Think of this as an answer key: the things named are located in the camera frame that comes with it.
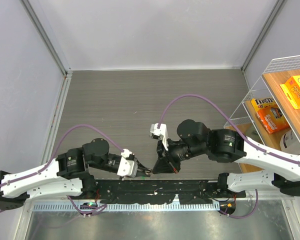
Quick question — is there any white cable duct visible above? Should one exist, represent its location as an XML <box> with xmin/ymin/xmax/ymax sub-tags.
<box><xmin>32</xmin><ymin>201</ymin><xmax>220</xmax><ymax>212</ymax></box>

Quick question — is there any orange snack box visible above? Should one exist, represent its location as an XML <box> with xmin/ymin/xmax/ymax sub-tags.
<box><xmin>258</xmin><ymin>107</ymin><xmax>289</xmax><ymax>134</ymax></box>

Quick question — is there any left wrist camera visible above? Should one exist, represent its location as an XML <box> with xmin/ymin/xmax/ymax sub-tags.
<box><xmin>116</xmin><ymin>148</ymin><xmax>138</xmax><ymax>178</ymax></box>

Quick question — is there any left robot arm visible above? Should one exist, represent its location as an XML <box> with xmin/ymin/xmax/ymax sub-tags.
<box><xmin>0</xmin><ymin>138</ymin><xmax>152</xmax><ymax>211</ymax></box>

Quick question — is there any white wire shelf rack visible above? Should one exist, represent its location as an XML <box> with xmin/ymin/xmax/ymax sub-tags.
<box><xmin>223</xmin><ymin>53</ymin><xmax>300</xmax><ymax>156</ymax></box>

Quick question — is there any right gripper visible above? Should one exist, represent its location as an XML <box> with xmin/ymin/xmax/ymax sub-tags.
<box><xmin>153</xmin><ymin>136</ymin><xmax>208</xmax><ymax>173</ymax></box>

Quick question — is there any yellow m&m box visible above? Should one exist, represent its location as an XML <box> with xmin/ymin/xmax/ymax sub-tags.
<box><xmin>250</xmin><ymin>97</ymin><xmax>277</xmax><ymax>117</ymax></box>

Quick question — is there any orange cracker box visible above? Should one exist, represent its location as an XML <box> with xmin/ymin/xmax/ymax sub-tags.
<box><xmin>280</xmin><ymin>75</ymin><xmax>300</xmax><ymax>110</ymax></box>

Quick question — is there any white bottle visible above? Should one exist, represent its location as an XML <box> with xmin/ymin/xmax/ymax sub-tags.
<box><xmin>279</xmin><ymin>129</ymin><xmax>300</xmax><ymax>154</ymax></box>

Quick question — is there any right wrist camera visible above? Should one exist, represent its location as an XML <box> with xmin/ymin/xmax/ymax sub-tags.
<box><xmin>149</xmin><ymin>123</ymin><xmax>169</xmax><ymax>151</ymax></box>

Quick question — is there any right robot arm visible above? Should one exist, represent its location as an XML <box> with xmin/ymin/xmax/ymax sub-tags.
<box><xmin>149</xmin><ymin>119</ymin><xmax>300</xmax><ymax>197</ymax></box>

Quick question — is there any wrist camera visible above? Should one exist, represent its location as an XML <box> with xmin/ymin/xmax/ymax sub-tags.
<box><xmin>149</xmin><ymin>123</ymin><xmax>169</xmax><ymax>151</ymax></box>
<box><xmin>116</xmin><ymin>148</ymin><xmax>138</xmax><ymax>178</ymax></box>

